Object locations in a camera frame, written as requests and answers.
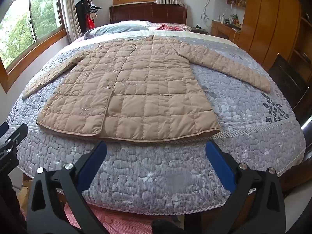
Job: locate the cardboard box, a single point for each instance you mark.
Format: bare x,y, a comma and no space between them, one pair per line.
25,198

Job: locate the black and white striped garment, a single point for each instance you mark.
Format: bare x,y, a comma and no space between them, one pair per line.
94,7

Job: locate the large wooden frame window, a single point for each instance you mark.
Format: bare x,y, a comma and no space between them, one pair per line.
36,19

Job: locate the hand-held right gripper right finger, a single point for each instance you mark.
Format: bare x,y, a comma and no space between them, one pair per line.
220,165

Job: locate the pink checked cloth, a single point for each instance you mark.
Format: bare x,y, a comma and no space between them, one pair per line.
121,220

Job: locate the grey blue pillow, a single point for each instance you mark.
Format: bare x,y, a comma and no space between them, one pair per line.
117,29

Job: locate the beige quilted coat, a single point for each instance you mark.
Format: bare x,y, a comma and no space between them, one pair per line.
136,90

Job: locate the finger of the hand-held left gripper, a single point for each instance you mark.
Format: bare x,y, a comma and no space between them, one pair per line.
3,127
18,136

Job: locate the black chair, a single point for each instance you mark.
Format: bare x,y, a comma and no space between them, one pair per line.
287,80

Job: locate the bed with grey quilt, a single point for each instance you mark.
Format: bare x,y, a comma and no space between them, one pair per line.
158,175

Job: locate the wooden wardrobe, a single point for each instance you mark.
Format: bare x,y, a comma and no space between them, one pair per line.
268,17

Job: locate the long pale curtain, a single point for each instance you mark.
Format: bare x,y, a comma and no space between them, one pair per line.
72,12

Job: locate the red hanging bag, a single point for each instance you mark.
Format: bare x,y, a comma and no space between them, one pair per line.
90,22

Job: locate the wooden desk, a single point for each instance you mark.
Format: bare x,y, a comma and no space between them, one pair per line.
221,31

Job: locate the red patterned cloth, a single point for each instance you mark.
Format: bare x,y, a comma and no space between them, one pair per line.
169,27

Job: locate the colourful desk clutter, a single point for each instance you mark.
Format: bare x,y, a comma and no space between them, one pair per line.
234,19

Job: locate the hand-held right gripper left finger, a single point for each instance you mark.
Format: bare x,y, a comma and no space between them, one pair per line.
93,165

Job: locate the dark nightstand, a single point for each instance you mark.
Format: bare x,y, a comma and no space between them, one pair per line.
198,30

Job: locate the dark wooden headboard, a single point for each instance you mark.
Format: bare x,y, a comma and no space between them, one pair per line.
146,13

